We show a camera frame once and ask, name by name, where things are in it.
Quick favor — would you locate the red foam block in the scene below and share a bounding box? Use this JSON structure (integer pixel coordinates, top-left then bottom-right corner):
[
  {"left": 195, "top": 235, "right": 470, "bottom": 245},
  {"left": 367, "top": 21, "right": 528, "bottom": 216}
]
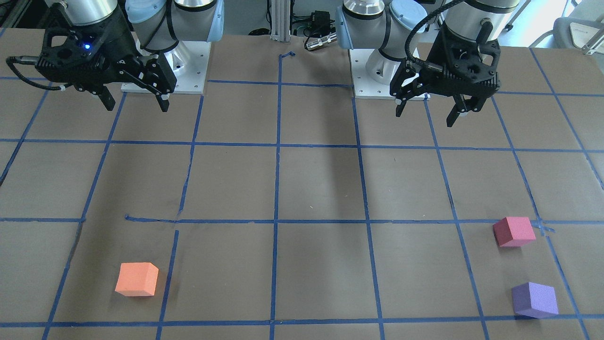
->
[{"left": 493, "top": 216, "right": 537, "bottom": 247}]

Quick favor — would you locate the black power adapter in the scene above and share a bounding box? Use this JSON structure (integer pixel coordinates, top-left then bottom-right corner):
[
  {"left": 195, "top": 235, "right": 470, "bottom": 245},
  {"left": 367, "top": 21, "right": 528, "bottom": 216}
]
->
[{"left": 309, "top": 10, "right": 331, "bottom": 37}]

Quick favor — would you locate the orange foam block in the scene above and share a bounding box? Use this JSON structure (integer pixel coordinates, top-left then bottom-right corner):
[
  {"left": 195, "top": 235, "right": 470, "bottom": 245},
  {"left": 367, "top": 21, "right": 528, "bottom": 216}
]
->
[{"left": 114, "top": 262, "right": 159, "bottom": 297}]

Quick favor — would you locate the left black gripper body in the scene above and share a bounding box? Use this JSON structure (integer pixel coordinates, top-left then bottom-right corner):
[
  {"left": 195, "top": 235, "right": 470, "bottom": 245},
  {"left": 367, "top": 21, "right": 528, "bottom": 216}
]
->
[{"left": 390, "top": 21, "right": 501, "bottom": 101}]

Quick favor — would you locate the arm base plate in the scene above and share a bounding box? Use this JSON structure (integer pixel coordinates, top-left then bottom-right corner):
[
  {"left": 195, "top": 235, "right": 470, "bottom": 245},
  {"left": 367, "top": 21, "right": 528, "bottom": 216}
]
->
[
  {"left": 121, "top": 41, "right": 211, "bottom": 94},
  {"left": 349, "top": 48, "right": 401, "bottom": 100}
]

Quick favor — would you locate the purple foam block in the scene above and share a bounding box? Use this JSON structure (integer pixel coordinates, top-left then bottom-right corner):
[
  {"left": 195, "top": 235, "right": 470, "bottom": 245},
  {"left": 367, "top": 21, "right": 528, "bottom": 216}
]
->
[{"left": 511, "top": 282, "right": 559, "bottom": 319}]

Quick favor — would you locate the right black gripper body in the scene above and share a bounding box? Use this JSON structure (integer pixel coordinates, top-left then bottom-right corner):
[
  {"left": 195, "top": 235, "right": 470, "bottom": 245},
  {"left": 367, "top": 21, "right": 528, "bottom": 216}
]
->
[{"left": 36, "top": 12, "right": 176, "bottom": 95}]

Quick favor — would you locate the aluminium frame post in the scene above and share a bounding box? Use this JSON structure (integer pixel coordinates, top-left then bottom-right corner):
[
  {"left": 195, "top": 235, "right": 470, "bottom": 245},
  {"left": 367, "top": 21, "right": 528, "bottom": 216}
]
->
[{"left": 269, "top": 0, "right": 291, "bottom": 43}]

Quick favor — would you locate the silver metal cylinder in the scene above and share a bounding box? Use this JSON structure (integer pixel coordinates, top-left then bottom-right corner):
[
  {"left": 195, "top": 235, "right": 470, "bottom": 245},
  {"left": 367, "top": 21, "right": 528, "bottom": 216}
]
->
[{"left": 304, "top": 33, "right": 338, "bottom": 51}]

